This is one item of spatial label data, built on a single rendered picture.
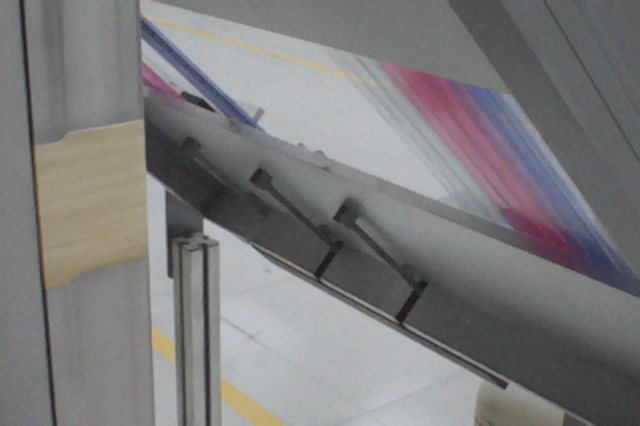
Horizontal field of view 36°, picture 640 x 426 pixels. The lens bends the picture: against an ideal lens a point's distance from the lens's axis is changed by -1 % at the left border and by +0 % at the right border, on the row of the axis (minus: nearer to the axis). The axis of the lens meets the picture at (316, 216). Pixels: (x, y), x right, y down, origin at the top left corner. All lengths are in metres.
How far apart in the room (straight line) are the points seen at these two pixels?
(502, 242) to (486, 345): 0.22
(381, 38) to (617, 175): 0.15
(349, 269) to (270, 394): 1.18
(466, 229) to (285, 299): 1.86
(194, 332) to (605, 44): 0.90
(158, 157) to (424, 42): 0.64
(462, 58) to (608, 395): 0.40
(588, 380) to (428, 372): 1.43
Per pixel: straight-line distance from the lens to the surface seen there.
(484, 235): 0.59
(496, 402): 1.59
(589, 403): 0.73
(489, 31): 0.24
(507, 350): 0.77
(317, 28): 0.44
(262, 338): 2.26
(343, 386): 2.08
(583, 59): 0.26
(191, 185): 1.03
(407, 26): 0.38
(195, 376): 1.15
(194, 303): 1.11
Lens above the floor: 1.06
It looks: 21 degrees down
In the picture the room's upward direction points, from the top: 2 degrees clockwise
